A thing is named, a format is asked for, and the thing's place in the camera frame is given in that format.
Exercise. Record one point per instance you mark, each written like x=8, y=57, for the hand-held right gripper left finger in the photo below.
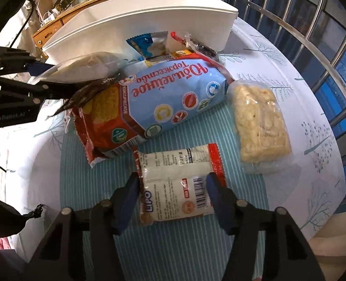
x=126, y=207

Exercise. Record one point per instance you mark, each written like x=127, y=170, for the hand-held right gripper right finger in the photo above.
x=219, y=207

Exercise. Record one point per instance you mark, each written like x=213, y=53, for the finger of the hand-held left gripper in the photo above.
x=55, y=90
x=36, y=68

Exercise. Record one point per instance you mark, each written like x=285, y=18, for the clear bread packet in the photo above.
x=82, y=67

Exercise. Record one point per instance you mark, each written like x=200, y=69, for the white red-edged snack packet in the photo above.
x=173, y=181

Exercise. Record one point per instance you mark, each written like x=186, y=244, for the clear puffed rice bar pack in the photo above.
x=257, y=123

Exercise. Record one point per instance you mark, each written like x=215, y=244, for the white plastic storage bin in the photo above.
x=132, y=23

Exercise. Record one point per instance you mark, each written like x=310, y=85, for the blue and red biscuit packet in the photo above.
x=167, y=93

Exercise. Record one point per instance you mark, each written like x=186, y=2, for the dark snack packet red edges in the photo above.
x=202, y=48

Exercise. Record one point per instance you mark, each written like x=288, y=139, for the white charger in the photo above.
x=50, y=16

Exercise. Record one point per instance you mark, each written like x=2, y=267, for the teal striped placemat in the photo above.
x=190, y=254

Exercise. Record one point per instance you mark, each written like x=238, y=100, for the wooden desk with drawers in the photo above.
x=73, y=17

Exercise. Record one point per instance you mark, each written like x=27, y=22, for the dark patterned pouch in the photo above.
x=65, y=1

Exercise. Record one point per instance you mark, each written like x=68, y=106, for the small blue white packet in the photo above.
x=148, y=45

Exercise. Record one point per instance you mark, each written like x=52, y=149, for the tree print tablecloth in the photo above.
x=278, y=64

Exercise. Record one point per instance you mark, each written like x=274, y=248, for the metal window grille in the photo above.
x=307, y=20

